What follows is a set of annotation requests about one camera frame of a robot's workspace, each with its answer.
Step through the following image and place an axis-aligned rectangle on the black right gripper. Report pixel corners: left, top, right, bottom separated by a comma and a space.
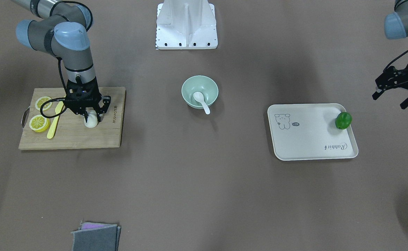
64, 77, 111, 123

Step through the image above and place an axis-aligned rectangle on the white steamed bun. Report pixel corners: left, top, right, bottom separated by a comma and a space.
83, 110, 98, 128

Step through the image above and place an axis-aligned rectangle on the white ceramic spoon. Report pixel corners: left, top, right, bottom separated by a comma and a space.
193, 92, 211, 115

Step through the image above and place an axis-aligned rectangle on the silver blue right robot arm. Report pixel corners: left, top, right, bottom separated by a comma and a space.
15, 0, 111, 122

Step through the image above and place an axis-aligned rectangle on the mint green bowl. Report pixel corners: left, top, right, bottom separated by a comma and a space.
181, 76, 219, 109

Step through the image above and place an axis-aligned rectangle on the bamboo cutting board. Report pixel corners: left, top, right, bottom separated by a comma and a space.
19, 87, 126, 150

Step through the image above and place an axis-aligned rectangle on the yellow plastic knife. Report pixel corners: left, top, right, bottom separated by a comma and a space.
47, 101, 64, 139

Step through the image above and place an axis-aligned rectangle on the upper lemon slice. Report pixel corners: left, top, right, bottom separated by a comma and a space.
35, 96, 52, 111

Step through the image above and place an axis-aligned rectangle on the lemon slice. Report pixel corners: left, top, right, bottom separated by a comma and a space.
29, 114, 51, 133
35, 96, 52, 111

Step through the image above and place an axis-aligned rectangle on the lower lemon slice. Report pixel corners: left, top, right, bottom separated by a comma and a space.
29, 114, 51, 133

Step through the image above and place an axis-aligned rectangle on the green toy pepper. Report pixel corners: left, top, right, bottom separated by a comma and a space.
335, 112, 352, 130

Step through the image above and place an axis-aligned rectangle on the beige rabbit tray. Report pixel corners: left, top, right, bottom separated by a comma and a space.
267, 103, 359, 161

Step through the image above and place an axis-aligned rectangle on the grey cloth stack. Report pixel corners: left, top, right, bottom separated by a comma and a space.
71, 222, 121, 251

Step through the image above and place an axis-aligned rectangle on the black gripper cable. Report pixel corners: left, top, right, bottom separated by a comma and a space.
39, 56, 75, 119

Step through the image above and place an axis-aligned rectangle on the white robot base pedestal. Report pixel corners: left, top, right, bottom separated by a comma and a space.
155, 0, 218, 50

